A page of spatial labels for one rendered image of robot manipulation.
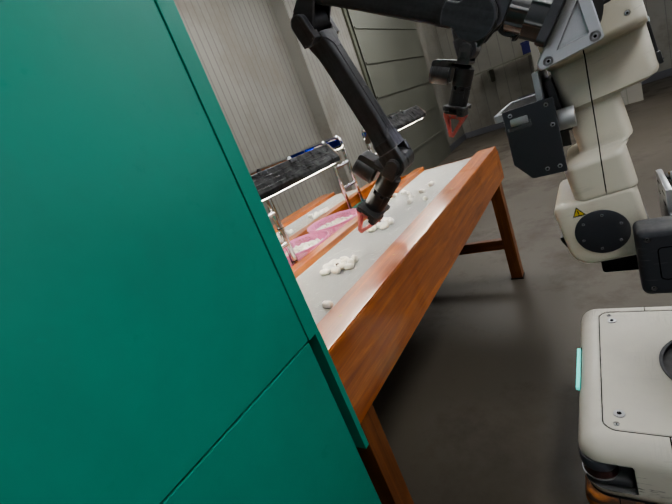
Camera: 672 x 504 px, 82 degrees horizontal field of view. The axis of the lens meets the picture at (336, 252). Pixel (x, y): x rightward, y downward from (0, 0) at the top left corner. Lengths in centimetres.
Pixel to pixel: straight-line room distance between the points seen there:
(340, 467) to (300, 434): 13
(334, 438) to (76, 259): 49
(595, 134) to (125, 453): 100
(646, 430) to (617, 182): 57
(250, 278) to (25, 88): 33
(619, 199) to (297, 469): 83
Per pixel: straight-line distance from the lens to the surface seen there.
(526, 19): 83
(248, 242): 59
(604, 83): 101
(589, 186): 102
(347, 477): 79
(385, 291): 96
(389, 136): 97
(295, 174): 122
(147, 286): 49
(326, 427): 72
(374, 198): 105
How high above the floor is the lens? 114
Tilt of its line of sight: 16 degrees down
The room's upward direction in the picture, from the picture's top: 22 degrees counter-clockwise
